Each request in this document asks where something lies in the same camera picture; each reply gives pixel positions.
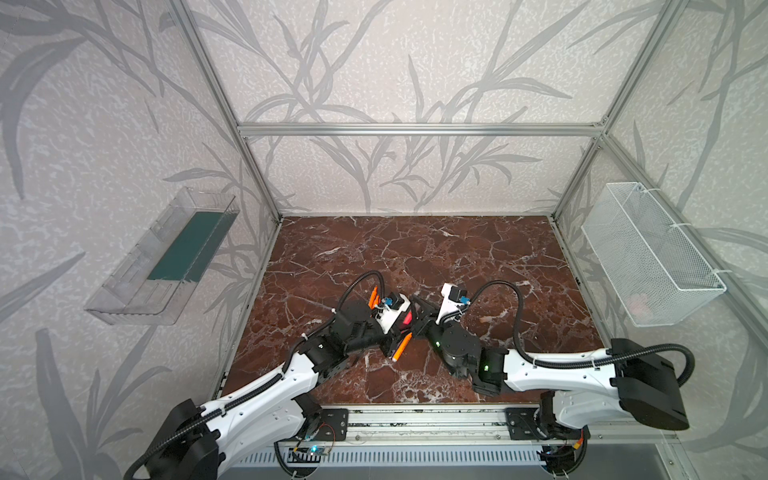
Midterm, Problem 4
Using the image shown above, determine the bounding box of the orange marker group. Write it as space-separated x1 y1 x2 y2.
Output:
392 333 413 362

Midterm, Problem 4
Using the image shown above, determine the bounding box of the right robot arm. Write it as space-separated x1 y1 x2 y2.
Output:
411 282 695 438

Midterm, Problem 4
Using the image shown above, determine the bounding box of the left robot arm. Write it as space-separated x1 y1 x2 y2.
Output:
124 270 411 479

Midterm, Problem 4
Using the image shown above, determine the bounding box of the orange marker far left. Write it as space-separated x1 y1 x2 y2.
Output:
368 286 380 309

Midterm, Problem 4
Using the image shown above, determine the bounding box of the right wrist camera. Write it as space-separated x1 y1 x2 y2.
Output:
436 283 471 324

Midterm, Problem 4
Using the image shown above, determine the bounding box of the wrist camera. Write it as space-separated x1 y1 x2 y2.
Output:
373 292 411 334
436 283 471 324

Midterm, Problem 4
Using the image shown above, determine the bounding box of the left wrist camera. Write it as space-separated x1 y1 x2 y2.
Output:
373 292 411 334

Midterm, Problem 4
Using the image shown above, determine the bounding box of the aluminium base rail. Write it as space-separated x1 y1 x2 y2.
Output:
173 403 673 448

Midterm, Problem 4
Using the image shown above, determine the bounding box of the aluminium frame crossbar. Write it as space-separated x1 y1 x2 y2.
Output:
237 122 602 138

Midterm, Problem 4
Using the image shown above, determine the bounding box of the clear plastic wall tray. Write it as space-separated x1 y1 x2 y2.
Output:
84 187 240 326

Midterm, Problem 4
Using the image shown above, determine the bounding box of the white wire mesh basket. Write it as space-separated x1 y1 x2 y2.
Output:
582 182 727 327

